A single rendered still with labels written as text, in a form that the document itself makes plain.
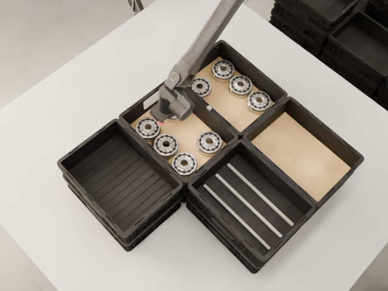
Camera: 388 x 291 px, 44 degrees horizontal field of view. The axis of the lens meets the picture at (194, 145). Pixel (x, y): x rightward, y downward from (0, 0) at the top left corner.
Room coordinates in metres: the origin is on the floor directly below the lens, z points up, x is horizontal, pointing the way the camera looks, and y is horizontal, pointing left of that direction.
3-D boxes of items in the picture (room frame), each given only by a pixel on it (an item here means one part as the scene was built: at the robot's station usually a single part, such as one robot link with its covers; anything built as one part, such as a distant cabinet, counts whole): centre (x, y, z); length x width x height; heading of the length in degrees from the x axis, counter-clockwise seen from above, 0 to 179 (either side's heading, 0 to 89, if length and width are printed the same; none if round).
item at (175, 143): (0.89, 0.11, 0.86); 0.10 x 0.10 x 0.01
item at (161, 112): (0.89, 0.11, 1.17); 0.10 x 0.07 x 0.07; 139
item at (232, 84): (1.23, -0.17, 0.86); 0.10 x 0.10 x 0.01
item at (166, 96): (0.88, 0.10, 1.23); 0.07 x 0.06 x 0.07; 48
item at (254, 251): (0.68, -0.23, 0.92); 0.40 x 0.30 x 0.02; 50
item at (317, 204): (0.91, -0.43, 0.92); 0.40 x 0.30 x 0.02; 50
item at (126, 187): (0.71, 0.26, 0.87); 0.40 x 0.30 x 0.11; 50
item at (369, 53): (1.89, -0.94, 0.31); 0.40 x 0.30 x 0.34; 51
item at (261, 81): (1.17, -0.12, 0.87); 0.40 x 0.30 x 0.11; 50
